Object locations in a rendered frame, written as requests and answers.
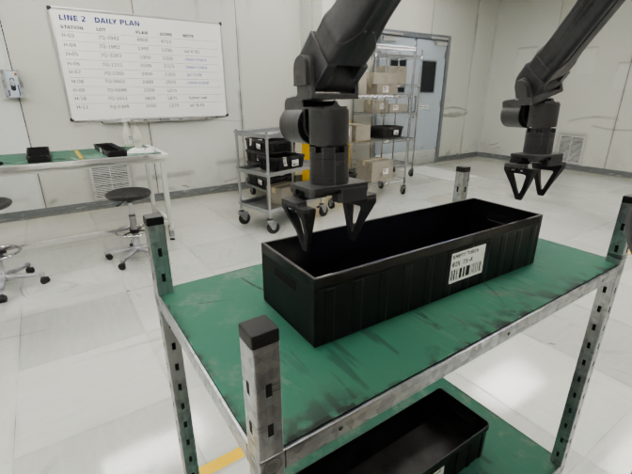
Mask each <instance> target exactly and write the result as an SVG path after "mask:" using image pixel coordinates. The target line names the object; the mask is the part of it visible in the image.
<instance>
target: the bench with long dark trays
mask: <svg viewBox="0 0 632 474"><path fill-rule="evenodd" d="M50 152H51V160H52V161H51V162H42V163H31V164H28V162H27V159H26V158H25V155H26V153H13V154H0V162H3V163H4V164H3V165H1V166H0V177H7V176H18V175H28V174H39V173H49V172H59V171H70V170H80V169H91V168H101V167H111V166H131V165H142V164H145V167H146V173H147V179H148V186H149V189H150V190H151V194H150V204H151V209H152V213H160V214H161V215H162V216H163V217H164V220H165V221H164V222H165V226H168V231H169V236H170V237H172V238H170V240H175V238H173V236H175V233H174V227H173V219H172V212H171V205H170V197H169V191H168V183H167V176H166V162H165V158H168V153H166V152H164V151H162V150H158V149H157V150H155V151H154V152H147V153H127V156H119V157H107V156H105V155H103V154H101V153H100V152H99V151H97V150H95V149H82V150H56V151H50ZM152 163H160V169H161V176H162V183H163V190H164V197H165V204H166V214H165V213H163V212H162V211H161V210H160V209H159V208H158V207H157V206H156V204H155V197H154V191H153V184H152V177H151V172H150V164H152ZM115 230H116V229H110V230H104V231H98V232H91V233H86V234H80V235H74V236H69V237H63V238H57V239H52V240H46V241H41V242H35V243H30V244H24V245H19V246H20V247H21V248H22V251H23V250H28V249H33V248H39V247H45V246H49V245H60V244H65V243H70V242H76V241H82V240H87V239H93V238H98V237H103V236H109V235H115ZM126 232H130V228H125V229H121V230H119V231H118V232H117V234H121V233H126ZM18 250H19V248H17V247H10V248H8V249H6V251H7V252H8V253H12V252H16V251H18Z"/></svg>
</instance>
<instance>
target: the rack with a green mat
mask: <svg viewBox="0 0 632 474"><path fill-rule="evenodd" d="M631 203H632V194H628V195H625V196H623V199H622V203H621V206H620V210H619V212H618V216H617V220H616V223H615V227H614V230H613V233H612V237H611V240H610V244H609V247H608V254H607V256H606V257H604V256H600V255H597V254H593V253H591V252H587V251H584V250H580V249H577V248H573V247H571V246H567V245H562V244H558V243H555V242H551V241H548V240H545V239H542V238H538V242H537V246H536V251H535V256H534V261H533V263H531V264H529V265H526V266H524V267H521V268H518V269H516V270H513V271H511V272H509V273H507V274H504V275H502V276H497V277H495V278H492V279H490V280H487V281H485V282H483V283H480V284H478V285H475V286H473V287H470V288H468V289H465V290H463V291H460V292H457V293H454V294H452V295H449V296H447V297H444V298H442V299H439V300H436V301H434V302H432V303H430V304H427V305H425V306H422V307H419V308H415V309H413V310H410V311H408V312H406V313H404V314H401V315H398V316H396V317H393V318H391V319H388V320H386V321H383V322H381V323H379V324H375V325H372V326H370V327H367V328H365V329H362V330H359V331H357V332H355V333H353V334H350V335H348V336H345V337H343V338H340V339H337V340H333V341H331V342H328V343H327V344H324V345H322V346H319V347H316V348H314V347H313V346H312V345H311V344H310V343H309V342H308V341H307V340H305V339H304V338H303V337H302V336H301V335H300V334H299V333H298V332H297V331H296V330H295V329H294V328H293V327H292V326H291V325H290V324H289V323H288V322H287V321H286V320H285V319H284V318H283V317H281V316H280V315H279V314H278V313H277V312H276V311H275V310H274V309H273V308H272V307H271V306H270V305H269V304H268V303H267V302H266V301H265V300H264V294H263V276H262V263H261V264H257V265H253V266H249V267H246V268H242V269H238V270H234V271H230V272H226V273H223V274H219V275H215V276H209V277H205V278H202V279H198V280H194V281H190V282H186V283H182V284H179V285H175V286H173V282H172V275H171V268H170V261H169V255H168V248H167V241H166V229H165V222H164V217H163V216H162V215H161V214H160V213H149V214H144V215H143V222H144V228H145V234H146V240H147V246H148V251H149V258H150V269H151V274H152V281H153V287H154V293H155V299H156V305H157V310H158V316H159V322H160V328H161V334H162V340H163V345H164V352H165V358H166V368H167V375H168V381H169V386H170V392H171V399H172V404H173V410H174V416H175V422H176V428H177V434H178V439H179V446H180V452H181V458H182V469H183V474H199V469H198V456H197V449H196V442H195V436H194V429H193V422H192V416H191V409H190V403H189V395H188V388H187V382H186V375H185V368H184V362H183V355H182V349H183V350H184V351H185V353H186V355H187V356H188V358H189V360H190V362H191V363H192V365H193V367H194V369H195V370H196V372H197V374H198V376H199V378H200V380H201V381H202V383H203V385H204V386H205V387H206V389H207V391H208V392H209V394H210V396H211V397H212V399H213V402H214V403H215V405H216V407H217V409H218V410H219V412H220V414H221V415H222V417H223V419H224V421H225V422H226V423H227V425H228V426H229V429H230V431H231V432H232V434H233V436H234V437H235V439H236V441H237V443H238V444H239V446H240V448H241V450H242V451H243V453H244V455H245V457H246V459H247V461H248V462H249V467H250V474H294V473H296V472H298V471H299V470H301V469H303V468H305V467H306V466H309V465H310V464H312V463H314V462H315V461H317V460H319V459H321V458H322V457H324V456H326V455H327V454H328V453H330V452H332V451H333V450H336V449H337V448H339V447H341V446H342V445H344V444H346V443H348V442H349V441H351V440H353V439H354V438H356V437H358V436H359V435H362V434H363V433H365V432H367V431H368V430H369V429H371V428H373V427H374V426H376V425H378V424H379V423H381V422H383V421H384V420H386V419H388V418H390V417H392V416H393V415H395V414H397V413H398V412H400V411H402V410H403V409H405V408H406V407H407V406H409V405H411V404H412V403H415V402H416V401H418V400H420V399H421V398H423V397H424V396H426V395H428V394H429V393H431V392H433V391H434V390H436V389H438V388H443V389H444V390H446V391H447V392H448V393H449V394H450V395H451V396H453V397H454V398H456V399H457V400H458V401H460V402H461V403H463V404H464V405H466V406H467V407H468V408H470V409H471V410H472V411H474V412H475V413H477V414H478V415H479V416H481V417H482V418H483V419H485V420H487V421H488V422H489V429H488V431H487V432H486V436H485V440H484V444H483V448H482V455H481V457H480V458H477V459H475V460H474V461H473V462H472V463H470V464H469V466H468V467H465V468H464V469H463V470H461V471H460V472H459V473H458V474H562V472H563V470H564V467H565V463H566V459H567V456H568V453H569V450H570V447H571V444H572V440H573V437H574V434H575V430H576V427H577V422H578V419H579V415H580V412H581V409H582V405H583V403H584V400H585V396H586V393H587V390H588V386H589V383H590V381H591V377H592V374H593V368H594V365H595V361H596V358H597V356H598V352H599V349H600V346H601V342H602V339H603V337H604V333H605V330H606V326H607V323H608V317H609V314H610V312H611V308H612V305H613V302H614V298H615V295H616V292H617V289H618V286H619V282H620V279H621V276H622V273H623V270H624V264H625V261H626V258H627V254H628V251H629V248H628V245H627V242H626V238H625V226H624V225H625V220H626V216H627V212H628V210H629V208H630V206H631ZM595 289H597V291H596V295H595V297H594V301H593V305H592V311H591V314H590V318H589V321H588V324H587V328H586V331H585V335H584V339H583V341H582V345H581V348H580V352H579V356H578V359H577V364H576V368H575V372H574V375H573V379H572V382H571V386H570V389H569V392H568V396H567V399H566V403H565V406H564V409H563V413H562V416H561V423H560V426H559V430H558V432H557V436H556V440H555V443H554V447H553V450H552V453H551V452H550V451H548V450H547V449H545V448H544V447H542V446H541V445H539V444H538V443H536V442H535V441H534V440H532V439H531V438H529V437H528V436H526V435H525V434H523V433H522V432H520V431H519V430H517V429H516V428H515V427H513V425H511V424H510V423H508V422H507V421H505V420H504V419H502V418H501V417H499V416H498V415H496V414H495V413H494V412H492V411H491V410H489V409H488V408H486V407H485V406H484V405H482V404H481V403H479V402H477V401H476V400H475V399H473V398H472V397H470V396H469V395H467V394H466V393H464V392H463V390H461V389H460V388H458V387H456V386H455V385H454V384H452V383H451V382H449V381H448V380H446V379H445V378H444V376H446V375H447V374H449V373H451V372H453V371H455V370H457V369H459V368H460V367H462V366H464V365H465V364H466V363H468V362H470V361H471V360H473V359H475V358H477V357H478V356H481V355H483V354H484V353H486V352H488V351H490V350H491V349H493V348H495V347H496V346H498V345H500V344H501V343H502V342H504V341H506V340H508V339H510V338H512V337H514V336H515V335H517V334H519V333H521V332H522V331H524V330H526V329H527V328H529V327H531V326H533V325H534V324H537V323H539V322H540V321H542V320H543V319H545V318H546V317H548V316H550V315H551V314H553V313H555V312H557V311H558V310H560V309H562V308H564V307H566V306H568V305H570V304H571V303H573V302H575V301H576V300H577V299H579V298H581V297H582V296H584V295H586V294H588V293H589V292H592V291H594V290H595Z"/></svg>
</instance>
